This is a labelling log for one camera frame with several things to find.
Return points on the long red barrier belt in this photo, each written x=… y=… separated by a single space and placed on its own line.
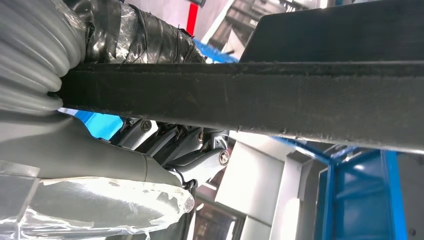
x=192 y=18

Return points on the blue metal shelf rack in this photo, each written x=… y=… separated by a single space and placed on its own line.
x=357 y=198

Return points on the white square pillar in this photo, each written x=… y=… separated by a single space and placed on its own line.
x=251 y=179

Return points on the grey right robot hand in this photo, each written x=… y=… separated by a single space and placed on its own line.
x=82 y=155

